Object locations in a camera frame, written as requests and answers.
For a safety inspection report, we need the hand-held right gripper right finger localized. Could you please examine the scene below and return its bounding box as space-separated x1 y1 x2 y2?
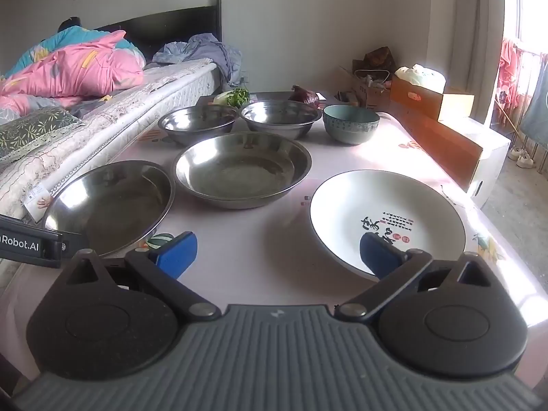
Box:
335 232 495 322

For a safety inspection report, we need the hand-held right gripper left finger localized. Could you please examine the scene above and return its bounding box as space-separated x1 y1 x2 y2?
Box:
64 231 222 322

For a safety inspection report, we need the shallow steel plate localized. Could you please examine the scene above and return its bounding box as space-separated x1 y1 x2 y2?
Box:
173 132 312 211
44 160 176 258

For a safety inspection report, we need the white ceramic plate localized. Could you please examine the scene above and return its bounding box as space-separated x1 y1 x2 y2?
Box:
309 170 467 282

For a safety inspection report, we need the teal ceramic bowl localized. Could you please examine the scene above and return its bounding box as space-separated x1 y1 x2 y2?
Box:
323 105 380 146

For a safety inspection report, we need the paper mattress tag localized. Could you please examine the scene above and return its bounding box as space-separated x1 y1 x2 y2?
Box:
23 186 54 223

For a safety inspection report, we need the pink printed tablecloth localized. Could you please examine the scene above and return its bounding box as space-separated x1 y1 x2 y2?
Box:
0 109 548 388

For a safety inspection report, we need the green floral pillow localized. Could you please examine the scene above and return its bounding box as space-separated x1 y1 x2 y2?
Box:
0 107 84 160

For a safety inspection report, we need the white quilted mattress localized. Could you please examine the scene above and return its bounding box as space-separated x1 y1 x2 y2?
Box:
0 59 219 220

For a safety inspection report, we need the orange cardboard box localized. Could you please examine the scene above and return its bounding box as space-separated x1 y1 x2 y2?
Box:
389 76 476 123

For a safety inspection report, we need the open cardboard box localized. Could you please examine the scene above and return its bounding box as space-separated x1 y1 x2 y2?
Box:
340 66 392 111

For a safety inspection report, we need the napa cabbage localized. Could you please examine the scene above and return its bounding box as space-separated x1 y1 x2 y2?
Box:
213 88 251 108

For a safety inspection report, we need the pink and blue quilt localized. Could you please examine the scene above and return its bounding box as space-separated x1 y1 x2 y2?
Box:
0 26 146 114

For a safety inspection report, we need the red onion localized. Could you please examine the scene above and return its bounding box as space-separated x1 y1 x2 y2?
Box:
288 85 321 109

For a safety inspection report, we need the white plastic bag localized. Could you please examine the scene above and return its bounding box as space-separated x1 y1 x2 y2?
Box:
394 63 446 93

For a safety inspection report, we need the wooden stick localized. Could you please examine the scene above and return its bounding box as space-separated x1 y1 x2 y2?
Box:
492 94 525 143

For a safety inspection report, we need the grey-blue clothes pile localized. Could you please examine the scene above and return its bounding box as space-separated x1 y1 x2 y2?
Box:
152 33 245 88

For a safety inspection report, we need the brown paper bag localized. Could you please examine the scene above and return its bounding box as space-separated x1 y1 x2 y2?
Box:
364 46 397 74

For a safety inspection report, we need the blue hanging cloth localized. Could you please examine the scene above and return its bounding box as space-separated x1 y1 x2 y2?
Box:
520 51 548 147

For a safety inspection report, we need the black bed headboard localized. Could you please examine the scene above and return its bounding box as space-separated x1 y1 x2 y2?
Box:
96 0 223 87

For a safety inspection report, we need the pink hanging garment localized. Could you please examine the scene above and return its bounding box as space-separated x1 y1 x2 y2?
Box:
497 36 521 109

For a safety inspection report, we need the grey curtain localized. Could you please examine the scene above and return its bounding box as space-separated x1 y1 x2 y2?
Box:
454 0 507 126

